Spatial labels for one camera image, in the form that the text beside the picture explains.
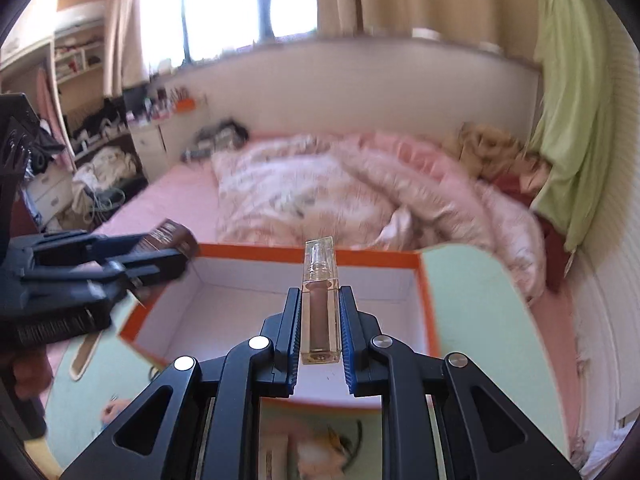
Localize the brown cosmetic carton box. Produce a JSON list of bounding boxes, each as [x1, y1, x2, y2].
[[131, 219, 198, 259]]

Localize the orange gradient cardboard box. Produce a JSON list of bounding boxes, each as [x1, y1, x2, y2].
[[118, 242, 443, 413]]

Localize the beige doll figure keychain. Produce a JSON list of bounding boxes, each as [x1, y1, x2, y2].
[[296, 422, 363, 480]]

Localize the clear lip gloss tube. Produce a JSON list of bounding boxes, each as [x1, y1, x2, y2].
[[300, 236, 342, 365]]

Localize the brown capybara plush keychain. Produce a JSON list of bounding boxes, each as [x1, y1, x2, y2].
[[100, 399, 131, 427]]

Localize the person left hand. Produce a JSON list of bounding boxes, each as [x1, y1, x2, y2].
[[11, 348, 52, 400]]

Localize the white cream tube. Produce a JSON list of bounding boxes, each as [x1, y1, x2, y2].
[[258, 434, 288, 480]]

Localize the white clothes heap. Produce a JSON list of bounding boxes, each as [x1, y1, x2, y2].
[[72, 146, 138, 224]]

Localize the pink bed sheet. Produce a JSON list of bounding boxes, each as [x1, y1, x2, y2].
[[96, 162, 218, 243]]

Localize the white drawer desk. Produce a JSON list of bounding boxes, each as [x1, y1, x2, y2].
[[74, 98, 212, 187]]

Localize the orange desk organizer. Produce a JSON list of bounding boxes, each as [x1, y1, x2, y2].
[[175, 98, 196, 114]]

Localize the grey clothes pile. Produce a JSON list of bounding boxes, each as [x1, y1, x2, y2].
[[181, 118, 250, 162]]

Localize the white slatted wardrobe door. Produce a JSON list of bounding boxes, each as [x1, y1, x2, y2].
[[570, 28, 639, 438]]

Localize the pink floral duvet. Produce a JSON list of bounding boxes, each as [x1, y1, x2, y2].
[[210, 133, 546, 301]]

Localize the tan crumpled clothes pile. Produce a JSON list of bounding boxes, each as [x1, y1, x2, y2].
[[442, 122, 551, 196]]

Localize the green hanging cloth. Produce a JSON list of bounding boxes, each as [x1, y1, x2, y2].
[[530, 0, 613, 252]]

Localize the beige curtain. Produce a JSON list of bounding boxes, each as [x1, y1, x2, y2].
[[318, 0, 538, 62]]

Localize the wall bookshelf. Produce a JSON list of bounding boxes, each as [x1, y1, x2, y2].
[[53, 21, 105, 113]]

